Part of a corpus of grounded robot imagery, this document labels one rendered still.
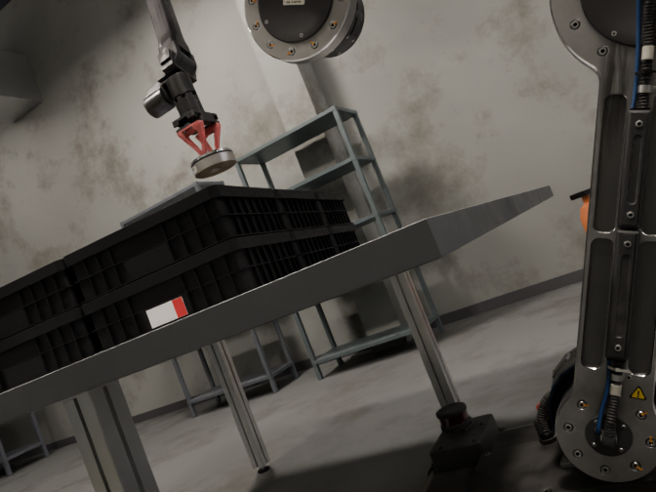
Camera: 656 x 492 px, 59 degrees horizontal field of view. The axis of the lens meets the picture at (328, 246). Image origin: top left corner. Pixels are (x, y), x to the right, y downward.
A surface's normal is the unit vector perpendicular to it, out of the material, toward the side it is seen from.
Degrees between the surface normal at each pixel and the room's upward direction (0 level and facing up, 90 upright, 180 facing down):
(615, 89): 90
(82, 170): 90
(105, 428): 90
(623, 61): 90
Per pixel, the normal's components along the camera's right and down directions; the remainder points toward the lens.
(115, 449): 0.83, -0.35
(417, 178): -0.42, 0.11
